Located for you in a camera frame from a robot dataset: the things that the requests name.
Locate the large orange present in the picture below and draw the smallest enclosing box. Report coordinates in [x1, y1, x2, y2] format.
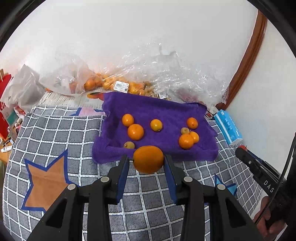
[133, 146, 164, 174]
[179, 134, 194, 150]

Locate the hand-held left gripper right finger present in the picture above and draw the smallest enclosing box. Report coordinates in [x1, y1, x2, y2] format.
[164, 155, 264, 241]

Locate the white plastic bag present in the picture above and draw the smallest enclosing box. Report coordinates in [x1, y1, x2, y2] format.
[0, 64, 45, 112]

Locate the grey checkered star blanket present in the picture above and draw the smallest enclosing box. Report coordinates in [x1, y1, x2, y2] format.
[2, 105, 278, 241]

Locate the person's right hand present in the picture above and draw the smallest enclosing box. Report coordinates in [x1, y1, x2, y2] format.
[254, 197, 287, 235]

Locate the wooden door frame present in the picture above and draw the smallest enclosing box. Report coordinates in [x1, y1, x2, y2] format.
[215, 10, 268, 110]

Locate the blue tissue pack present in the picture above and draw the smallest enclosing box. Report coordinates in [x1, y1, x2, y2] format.
[213, 109, 243, 146]

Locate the red paper bag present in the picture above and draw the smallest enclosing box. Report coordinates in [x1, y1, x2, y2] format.
[0, 74, 14, 139]

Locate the clear bag of red fruit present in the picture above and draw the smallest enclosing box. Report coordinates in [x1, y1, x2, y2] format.
[157, 70, 229, 109]

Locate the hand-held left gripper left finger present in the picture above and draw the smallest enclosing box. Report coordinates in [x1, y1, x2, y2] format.
[26, 155, 130, 241]

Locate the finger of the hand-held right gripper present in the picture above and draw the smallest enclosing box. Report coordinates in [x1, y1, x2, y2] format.
[235, 147, 265, 182]
[247, 151, 279, 178]

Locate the yellowish small orange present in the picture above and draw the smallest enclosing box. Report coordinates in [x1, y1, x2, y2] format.
[150, 119, 163, 132]

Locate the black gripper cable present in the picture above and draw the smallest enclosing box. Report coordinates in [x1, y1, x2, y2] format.
[254, 138, 296, 225]

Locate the purple towel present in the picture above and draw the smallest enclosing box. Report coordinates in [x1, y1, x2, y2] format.
[92, 91, 219, 164]

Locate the labelled clear bag of oranges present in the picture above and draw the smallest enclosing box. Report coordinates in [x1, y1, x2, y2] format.
[102, 70, 153, 95]

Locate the crumpled clear plastic bag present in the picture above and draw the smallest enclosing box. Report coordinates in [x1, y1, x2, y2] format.
[120, 42, 185, 84]

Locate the printed white carton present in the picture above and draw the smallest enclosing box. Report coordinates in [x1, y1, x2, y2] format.
[38, 91, 107, 109]

